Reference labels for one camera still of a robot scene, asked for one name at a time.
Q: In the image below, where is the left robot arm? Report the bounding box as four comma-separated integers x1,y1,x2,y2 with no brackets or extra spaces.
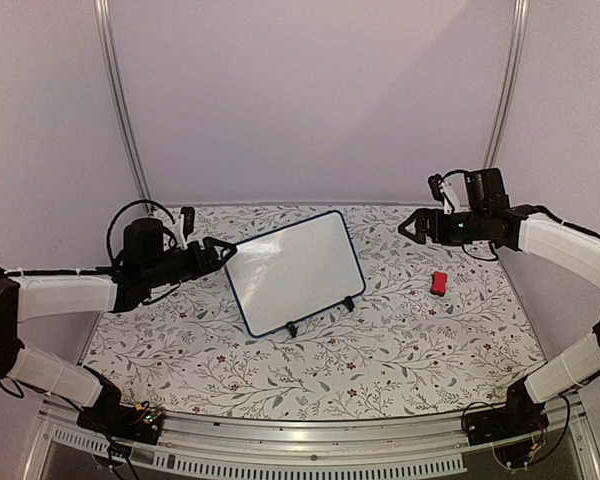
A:
0,207,237,445

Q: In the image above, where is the red whiteboard eraser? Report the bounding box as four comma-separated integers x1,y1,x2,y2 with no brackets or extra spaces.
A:
430,271,448,296

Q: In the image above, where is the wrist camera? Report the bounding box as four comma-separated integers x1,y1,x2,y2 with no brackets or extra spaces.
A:
174,206,195,250
427,174,461,215

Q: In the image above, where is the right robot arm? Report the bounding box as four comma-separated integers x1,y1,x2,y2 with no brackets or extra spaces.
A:
397,168,600,445

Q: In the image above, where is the left aluminium frame post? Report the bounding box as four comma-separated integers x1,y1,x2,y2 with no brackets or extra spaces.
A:
93,0,152,200

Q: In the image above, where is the aluminium frame post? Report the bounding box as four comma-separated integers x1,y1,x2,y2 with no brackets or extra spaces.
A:
483,0,529,168
93,0,152,200

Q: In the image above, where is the small blue-framed whiteboard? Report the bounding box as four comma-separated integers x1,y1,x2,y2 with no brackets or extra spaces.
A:
224,210,366,338

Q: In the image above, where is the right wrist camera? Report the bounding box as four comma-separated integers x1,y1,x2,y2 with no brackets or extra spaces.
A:
427,174,461,215

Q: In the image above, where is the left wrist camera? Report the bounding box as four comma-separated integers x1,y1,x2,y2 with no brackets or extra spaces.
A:
174,206,195,250

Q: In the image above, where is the front aluminium rail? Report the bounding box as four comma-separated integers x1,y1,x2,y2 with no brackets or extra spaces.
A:
23,394,600,479

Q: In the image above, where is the right aluminium frame post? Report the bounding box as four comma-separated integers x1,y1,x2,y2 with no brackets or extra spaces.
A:
483,0,529,168

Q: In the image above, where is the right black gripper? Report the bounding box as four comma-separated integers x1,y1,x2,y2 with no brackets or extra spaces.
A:
398,208,488,247

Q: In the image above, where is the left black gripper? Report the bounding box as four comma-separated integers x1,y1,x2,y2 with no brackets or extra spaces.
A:
143,237,238,290

